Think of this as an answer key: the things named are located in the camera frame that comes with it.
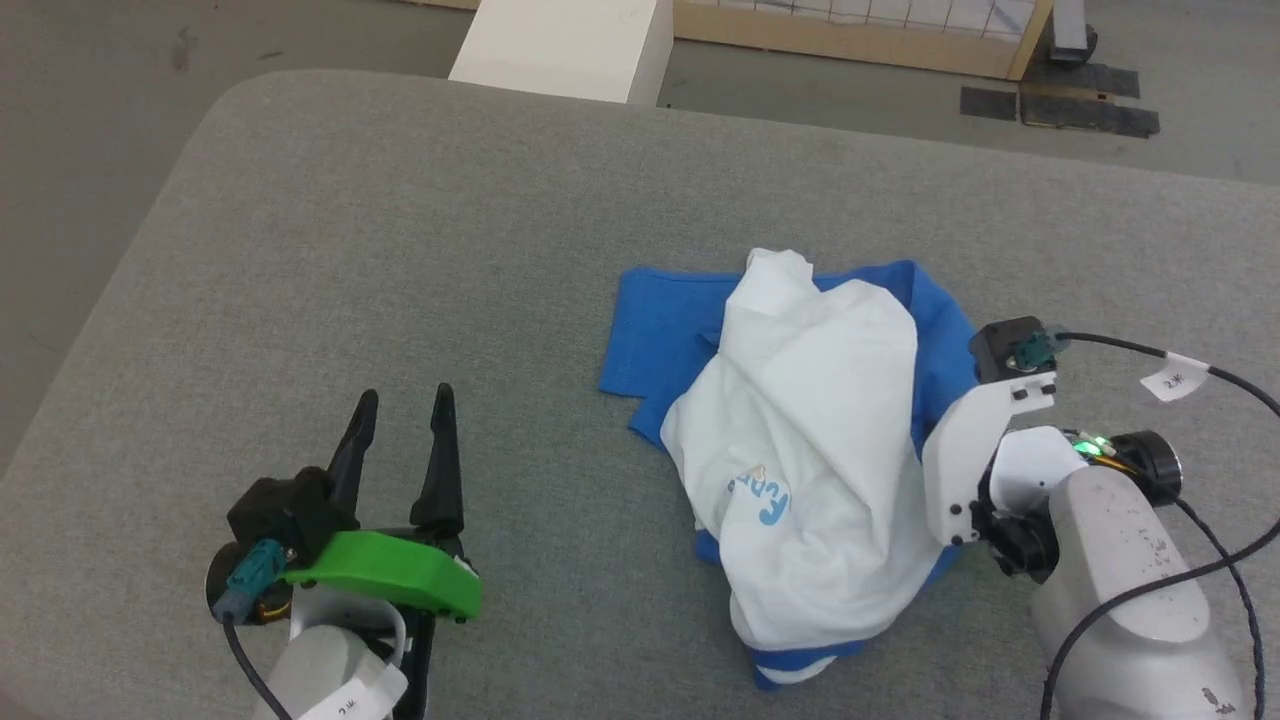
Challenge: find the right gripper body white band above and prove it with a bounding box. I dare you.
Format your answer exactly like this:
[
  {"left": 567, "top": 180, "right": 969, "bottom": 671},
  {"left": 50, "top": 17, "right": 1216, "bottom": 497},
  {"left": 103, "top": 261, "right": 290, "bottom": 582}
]
[{"left": 921, "top": 374, "right": 1063, "bottom": 585}]

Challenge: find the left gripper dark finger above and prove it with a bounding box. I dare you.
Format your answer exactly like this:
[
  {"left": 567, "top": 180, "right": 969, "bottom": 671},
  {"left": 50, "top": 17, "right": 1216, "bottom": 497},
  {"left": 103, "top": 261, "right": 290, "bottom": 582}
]
[
  {"left": 409, "top": 382, "right": 467, "bottom": 539},
  {"left": 325, "top": 389, "right": 380, "bottom": 513}
]

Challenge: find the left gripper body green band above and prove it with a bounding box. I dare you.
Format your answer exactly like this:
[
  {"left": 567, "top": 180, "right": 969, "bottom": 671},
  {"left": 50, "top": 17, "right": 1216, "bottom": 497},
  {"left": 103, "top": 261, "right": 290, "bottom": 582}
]
[{"left": 285, "top": 528, "right": 484, "bottom": 720}]

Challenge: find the white and blue t-shirt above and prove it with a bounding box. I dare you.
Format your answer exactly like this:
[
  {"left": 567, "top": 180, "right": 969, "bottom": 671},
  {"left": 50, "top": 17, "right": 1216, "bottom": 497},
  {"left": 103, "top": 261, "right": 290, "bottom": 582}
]
[{"left": 597, "top": 247, "right": 987, "bottom": 694}]

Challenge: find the small black floor tape patch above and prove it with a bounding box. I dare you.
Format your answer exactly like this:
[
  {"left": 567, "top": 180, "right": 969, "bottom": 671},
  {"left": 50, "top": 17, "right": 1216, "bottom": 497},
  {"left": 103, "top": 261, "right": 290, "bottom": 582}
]
[{"left": 960, "top": 86, "right": 1020, "bottom": 123}]

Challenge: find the large black floor tape patch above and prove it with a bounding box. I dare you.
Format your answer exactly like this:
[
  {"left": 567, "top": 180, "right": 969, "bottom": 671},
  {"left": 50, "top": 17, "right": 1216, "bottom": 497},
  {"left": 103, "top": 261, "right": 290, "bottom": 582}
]
[{"left": 1019, "top": 92, "right": 1162, "bottom": 140}]

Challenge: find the black floor tape strip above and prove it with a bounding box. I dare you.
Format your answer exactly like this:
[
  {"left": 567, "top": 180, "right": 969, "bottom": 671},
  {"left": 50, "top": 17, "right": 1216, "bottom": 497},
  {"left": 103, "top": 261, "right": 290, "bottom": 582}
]
[{"left": 1030, "top": 60, "right": 1142, "bottom": 100}]

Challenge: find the white rectangular box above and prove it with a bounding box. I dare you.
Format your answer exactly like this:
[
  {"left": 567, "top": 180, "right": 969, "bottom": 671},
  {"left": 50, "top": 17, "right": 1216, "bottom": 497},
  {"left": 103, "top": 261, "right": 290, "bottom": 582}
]
[{"left": 447, "top": 0, "right": 675, "bottom": 107}]

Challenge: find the left cable white paper tag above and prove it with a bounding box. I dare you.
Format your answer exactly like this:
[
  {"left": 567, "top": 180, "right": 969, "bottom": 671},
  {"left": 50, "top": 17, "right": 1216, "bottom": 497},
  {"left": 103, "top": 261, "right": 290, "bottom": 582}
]
[{"left": 298, "top": 663, "right": 410, "bottom": 720}]

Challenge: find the cable white paper tag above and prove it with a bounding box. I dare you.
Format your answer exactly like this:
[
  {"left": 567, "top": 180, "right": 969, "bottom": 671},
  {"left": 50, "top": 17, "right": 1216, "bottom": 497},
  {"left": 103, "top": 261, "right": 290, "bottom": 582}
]
[
  {"left": 298, "top": 663, "right": 410, "bottom": 720},
  {"left": 1139, "top": 351, "right": 1212, "bottom": 404}
]

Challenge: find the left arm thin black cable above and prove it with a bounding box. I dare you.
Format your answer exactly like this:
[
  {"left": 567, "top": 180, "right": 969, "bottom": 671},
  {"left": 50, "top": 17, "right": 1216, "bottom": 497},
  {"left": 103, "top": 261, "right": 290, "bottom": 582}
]
[{"left": 220, "top": 612, "right": 293, "bottom": 720}]

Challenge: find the right cable white paper tag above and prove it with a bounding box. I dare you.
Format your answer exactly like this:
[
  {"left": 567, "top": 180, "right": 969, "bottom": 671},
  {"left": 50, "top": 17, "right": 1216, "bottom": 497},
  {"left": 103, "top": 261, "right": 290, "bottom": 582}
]
[{"left": 1139, "top": 351, "right": 1212, "bottom": 404}]

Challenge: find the wooden frame with wire grid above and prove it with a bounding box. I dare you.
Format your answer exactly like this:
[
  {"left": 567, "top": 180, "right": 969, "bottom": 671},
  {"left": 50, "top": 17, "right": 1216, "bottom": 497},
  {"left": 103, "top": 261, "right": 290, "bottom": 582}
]
[{"left": 400, "top": 0, "right": 1055, "bottom": 82}]

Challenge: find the grey post with black wheel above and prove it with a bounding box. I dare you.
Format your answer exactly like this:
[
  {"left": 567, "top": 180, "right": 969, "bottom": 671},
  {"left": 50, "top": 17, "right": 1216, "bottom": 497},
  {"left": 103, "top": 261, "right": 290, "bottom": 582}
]
[{"left": 1047, "top": 0, "right": 1100, "bottom": 67}]

